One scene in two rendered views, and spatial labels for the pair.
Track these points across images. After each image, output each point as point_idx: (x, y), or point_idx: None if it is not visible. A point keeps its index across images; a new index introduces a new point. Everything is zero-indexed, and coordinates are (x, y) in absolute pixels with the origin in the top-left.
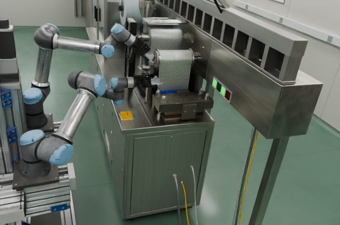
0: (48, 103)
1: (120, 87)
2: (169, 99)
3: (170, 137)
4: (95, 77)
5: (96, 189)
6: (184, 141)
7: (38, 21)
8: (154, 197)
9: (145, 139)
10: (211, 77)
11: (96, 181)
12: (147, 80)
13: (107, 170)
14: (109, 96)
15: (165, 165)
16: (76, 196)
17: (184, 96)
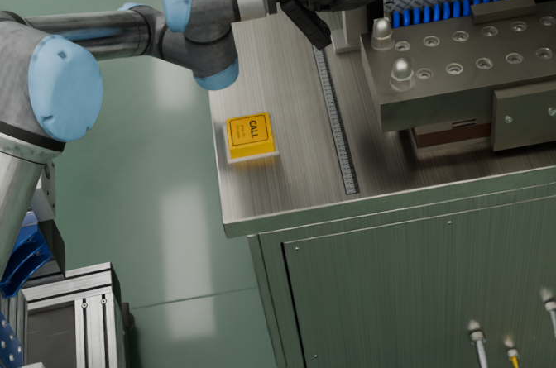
0: None
1: (208, 27)
2: (433, 66)
3: (445, 223)
4: (35, 66)
5: (220, 312)
6: (513, 232)
7: None
8: None
9: (334, 241)
10: None
11: (222, 278)
12: None
13: None
14: (174, 57)
15: (433, 311)
16: (155, 336)
17: (508, 35)
